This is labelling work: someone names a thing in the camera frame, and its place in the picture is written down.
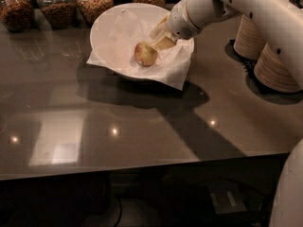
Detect stack of paper bowls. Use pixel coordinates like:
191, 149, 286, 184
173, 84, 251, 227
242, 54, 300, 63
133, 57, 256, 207
254, 44, 300, 93
233, 15, 266, 61

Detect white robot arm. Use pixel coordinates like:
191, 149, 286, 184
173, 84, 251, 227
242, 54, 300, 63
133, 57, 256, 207
150, 0, 303, 227

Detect front stack of paper bowls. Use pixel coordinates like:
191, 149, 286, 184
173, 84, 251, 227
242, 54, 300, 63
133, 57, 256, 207
254, 44, 300, 93

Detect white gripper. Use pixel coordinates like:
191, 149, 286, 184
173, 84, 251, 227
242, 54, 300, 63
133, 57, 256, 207
150, 0, 201, 51

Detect dark box under table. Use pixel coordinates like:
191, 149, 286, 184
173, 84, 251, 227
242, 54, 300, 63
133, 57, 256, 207
188, 183, 254, 219

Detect black cable on floor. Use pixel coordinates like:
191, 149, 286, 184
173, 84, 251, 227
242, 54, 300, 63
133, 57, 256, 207
112, 196, 123, 227

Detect white bowl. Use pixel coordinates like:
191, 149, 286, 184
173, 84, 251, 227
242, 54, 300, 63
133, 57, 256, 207
89, 2, 194, 82

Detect black rubber mat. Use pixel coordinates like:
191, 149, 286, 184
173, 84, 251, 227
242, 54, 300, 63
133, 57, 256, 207
224, 39, 303, 105

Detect white paper napkin liner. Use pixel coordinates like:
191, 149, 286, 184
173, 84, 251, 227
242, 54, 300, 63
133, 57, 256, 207
86, 7, 195, 92

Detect glass jar of dark cereal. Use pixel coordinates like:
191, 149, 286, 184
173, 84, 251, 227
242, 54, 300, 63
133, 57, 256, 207
0, 0, 34, 32

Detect rear stack of paper bowls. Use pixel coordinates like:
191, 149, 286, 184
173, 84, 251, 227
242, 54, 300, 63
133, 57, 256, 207
233, 15, 266, 61

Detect yellow-red apple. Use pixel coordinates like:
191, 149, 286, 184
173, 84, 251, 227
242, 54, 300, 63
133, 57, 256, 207
134, 42, 158, 67

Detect glass jar half-full of granola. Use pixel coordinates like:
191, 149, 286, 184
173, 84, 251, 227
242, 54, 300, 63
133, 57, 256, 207
37, 0, 77, 29

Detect glass jar of colourful cereal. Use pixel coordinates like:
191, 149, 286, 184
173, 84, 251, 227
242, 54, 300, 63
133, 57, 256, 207
77, 0, 114, 26

